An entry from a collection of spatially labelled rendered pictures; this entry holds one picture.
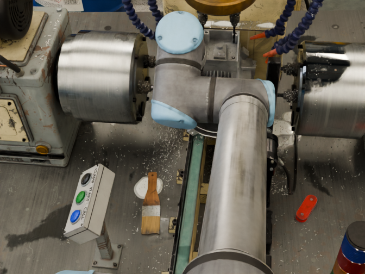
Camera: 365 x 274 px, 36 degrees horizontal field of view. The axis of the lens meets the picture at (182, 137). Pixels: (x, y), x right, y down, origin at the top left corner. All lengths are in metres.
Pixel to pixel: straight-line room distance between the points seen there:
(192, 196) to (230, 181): 0.65
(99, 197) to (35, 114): 0.37
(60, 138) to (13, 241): 0.30
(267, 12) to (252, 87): 0.60
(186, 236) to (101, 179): 0.25
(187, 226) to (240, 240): 0.70
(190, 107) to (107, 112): 0.46
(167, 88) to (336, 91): 0.50
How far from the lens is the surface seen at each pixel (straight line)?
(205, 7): 1.29
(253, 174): 0.80
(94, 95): 1.45
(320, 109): 1.41
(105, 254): 1.46
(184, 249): 1.35
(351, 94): 1.41
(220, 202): 0.74
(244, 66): 1.51
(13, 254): 1.56
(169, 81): 1.06
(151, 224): 1.52
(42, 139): 1.61
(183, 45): 1.07
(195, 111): 1.05
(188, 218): 1.39
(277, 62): 1.27
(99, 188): 1.27
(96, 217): 1.24
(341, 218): 1.57
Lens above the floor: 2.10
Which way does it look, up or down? 50 degrees down
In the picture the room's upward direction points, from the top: 4 degrees counter-clockwise
